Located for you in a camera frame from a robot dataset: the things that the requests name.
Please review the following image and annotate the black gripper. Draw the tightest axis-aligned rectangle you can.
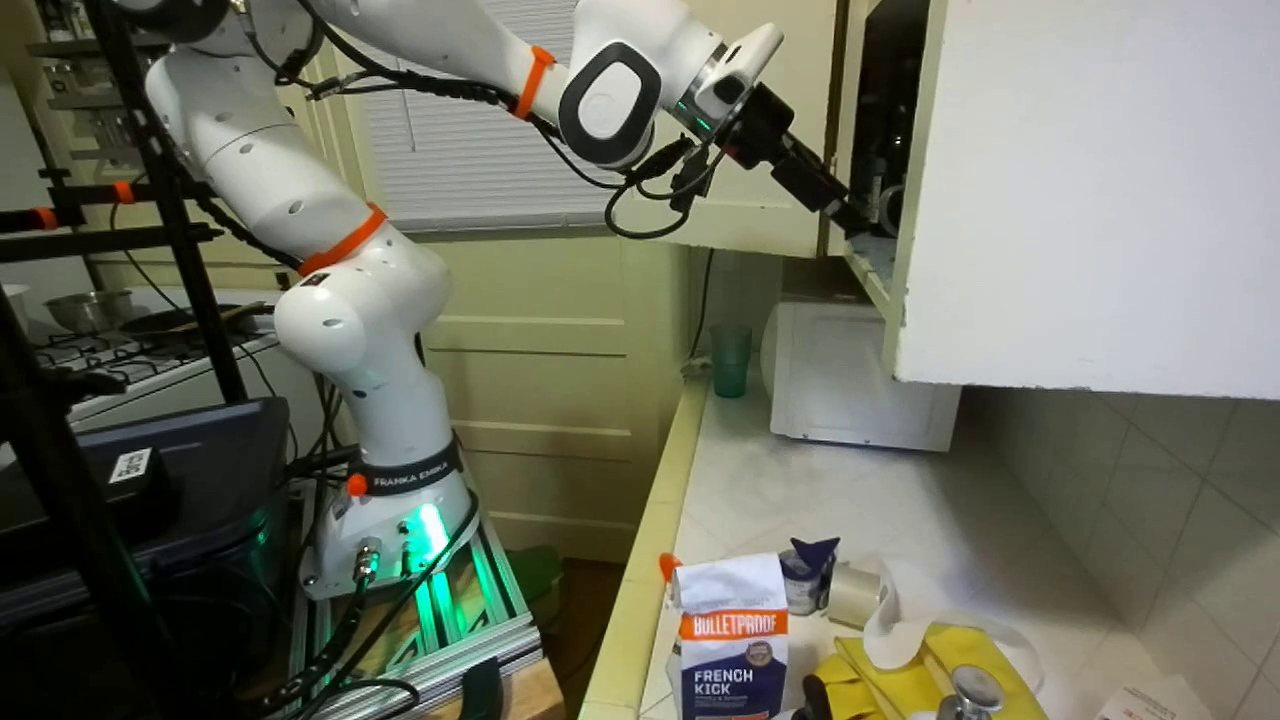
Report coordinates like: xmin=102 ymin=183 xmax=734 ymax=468
xmin=719 ymin=78 xmax=881 ymax=244

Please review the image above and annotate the yellow flat packet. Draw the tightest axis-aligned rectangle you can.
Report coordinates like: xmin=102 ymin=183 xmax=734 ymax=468
xmin=810 ymin=621 xmax=1053 ymax=720

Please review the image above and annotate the black metal shelf rack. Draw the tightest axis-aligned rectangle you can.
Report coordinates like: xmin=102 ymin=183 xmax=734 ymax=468
xmin=0 ymin=0 xmax=297 ymax=412

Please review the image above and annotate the white box appliance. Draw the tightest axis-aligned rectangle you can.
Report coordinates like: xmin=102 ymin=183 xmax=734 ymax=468
xmin=764 ymin=293 xmax=963 ymax=456

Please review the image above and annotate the green translucent cup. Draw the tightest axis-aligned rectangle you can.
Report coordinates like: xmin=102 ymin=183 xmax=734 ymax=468
xmin=708 ymin=325 xmax=761 ymax=403

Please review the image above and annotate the white cabinet door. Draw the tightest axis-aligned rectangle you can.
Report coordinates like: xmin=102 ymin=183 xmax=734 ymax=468
xmin=893 ymin=0 xmax=1280 ymax=403

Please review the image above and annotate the cream panelled door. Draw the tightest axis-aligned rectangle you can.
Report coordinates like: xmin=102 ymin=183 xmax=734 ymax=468
xmin=396 ymin=233 xmax=702 ymax=564

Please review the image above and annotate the white window blind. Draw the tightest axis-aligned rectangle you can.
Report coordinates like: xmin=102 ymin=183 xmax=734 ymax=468
xmin=347 ymin=0 xmax=631 ymax=239

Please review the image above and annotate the beige tape roll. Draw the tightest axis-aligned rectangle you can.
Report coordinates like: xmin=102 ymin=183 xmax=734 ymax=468
xmin=825 ymin=558 xmax=896 ymax=635

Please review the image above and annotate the white scoop cup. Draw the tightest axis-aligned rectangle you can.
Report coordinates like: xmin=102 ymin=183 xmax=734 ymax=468
xmin=862 ymin=588 xmax=944 ymax=679

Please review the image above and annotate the white coffee bag orange label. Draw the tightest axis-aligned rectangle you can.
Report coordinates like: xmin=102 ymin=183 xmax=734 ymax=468
xmin=666 ymin=548 xmax=802 ymax=720

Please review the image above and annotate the green floor bin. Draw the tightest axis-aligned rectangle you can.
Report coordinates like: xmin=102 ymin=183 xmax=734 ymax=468
xmin=510 ymin=538 xmax=568 ymax=621

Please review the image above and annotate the round metal lid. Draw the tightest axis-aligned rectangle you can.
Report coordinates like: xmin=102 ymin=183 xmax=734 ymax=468
xmin=936 ymin=664 xmax=1014 ymax=720

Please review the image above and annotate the grey cluttered desk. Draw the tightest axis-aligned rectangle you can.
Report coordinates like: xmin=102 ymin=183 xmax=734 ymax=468
xmin=24 ymin=299 xmax=288 ymax=403

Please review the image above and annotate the black computer case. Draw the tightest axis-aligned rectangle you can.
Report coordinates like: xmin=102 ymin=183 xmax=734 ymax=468
xmin=0 ymin=391 xmax=299 ymax=720

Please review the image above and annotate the black tripod pole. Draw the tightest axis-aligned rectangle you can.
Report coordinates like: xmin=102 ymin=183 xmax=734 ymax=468
xmin=0 ymin=281 xmax=182 ymax=720

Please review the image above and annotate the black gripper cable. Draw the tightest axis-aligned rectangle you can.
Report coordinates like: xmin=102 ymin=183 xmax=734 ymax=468
xmin=271 ymin=0 xmax=734 ymax=244

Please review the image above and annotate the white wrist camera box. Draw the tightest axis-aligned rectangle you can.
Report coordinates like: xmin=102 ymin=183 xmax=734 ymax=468
xmin=693 ymin=20 xmax=787 ymax=103

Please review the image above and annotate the aluminium robot pedestal frame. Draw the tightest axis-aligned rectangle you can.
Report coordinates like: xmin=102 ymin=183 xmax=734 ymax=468
xmin=280 ymin=516 xmax=553 ymax=720

